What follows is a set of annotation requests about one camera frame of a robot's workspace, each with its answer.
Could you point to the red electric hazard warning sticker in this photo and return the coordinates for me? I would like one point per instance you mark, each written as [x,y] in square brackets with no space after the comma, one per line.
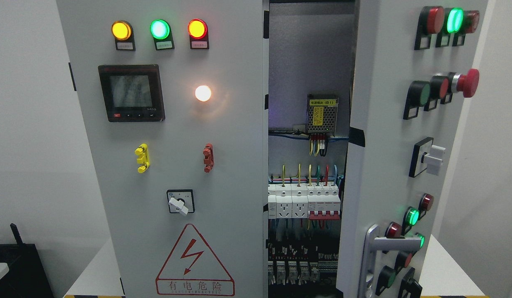
[193,269]

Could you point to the red terminal clip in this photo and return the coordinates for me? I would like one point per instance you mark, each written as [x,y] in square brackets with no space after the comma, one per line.
[208,160]

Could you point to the yellow terminal clip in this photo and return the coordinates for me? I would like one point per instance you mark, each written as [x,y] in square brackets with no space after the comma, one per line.
[142,157]

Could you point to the relay terminal block row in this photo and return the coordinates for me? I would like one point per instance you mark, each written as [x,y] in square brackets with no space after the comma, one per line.
[299,263]

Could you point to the red emergency stop button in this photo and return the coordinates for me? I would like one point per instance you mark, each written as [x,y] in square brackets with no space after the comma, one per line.
[465,83]

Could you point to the green indicator lamp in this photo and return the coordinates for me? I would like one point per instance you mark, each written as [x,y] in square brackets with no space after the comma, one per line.
[161,33]

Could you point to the yellow indicator lamp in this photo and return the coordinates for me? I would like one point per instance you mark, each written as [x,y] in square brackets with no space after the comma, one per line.
[123,35]

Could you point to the white socket and breaker row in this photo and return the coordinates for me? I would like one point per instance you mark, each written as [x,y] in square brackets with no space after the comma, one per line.
[318,201]

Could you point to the white glowing indicator lamp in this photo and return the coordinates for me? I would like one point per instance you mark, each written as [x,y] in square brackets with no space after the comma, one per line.
[203,93]

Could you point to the grey cabinet door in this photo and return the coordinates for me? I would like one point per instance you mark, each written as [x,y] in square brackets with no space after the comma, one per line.
[229,199]
[404,52]

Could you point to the black digital power meter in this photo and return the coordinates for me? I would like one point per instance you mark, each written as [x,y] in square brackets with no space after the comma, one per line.
[132,93]

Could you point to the black equipment at left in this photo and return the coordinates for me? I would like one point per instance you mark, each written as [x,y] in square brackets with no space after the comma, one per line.
[26,277]

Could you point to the silver door handle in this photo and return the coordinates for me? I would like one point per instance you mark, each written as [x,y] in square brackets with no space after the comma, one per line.
[372,283]

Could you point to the metal mesh power supply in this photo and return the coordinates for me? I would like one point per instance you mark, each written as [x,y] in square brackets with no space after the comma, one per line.
[321,113]

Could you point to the red indicator lamp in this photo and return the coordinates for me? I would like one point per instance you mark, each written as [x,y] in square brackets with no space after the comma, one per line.
[198,34]

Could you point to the white rotary selector switch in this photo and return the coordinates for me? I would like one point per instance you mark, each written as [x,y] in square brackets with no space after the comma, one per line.
[181,201]

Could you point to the white selector switch right door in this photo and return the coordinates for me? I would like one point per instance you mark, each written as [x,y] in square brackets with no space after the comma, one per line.
[426,157]

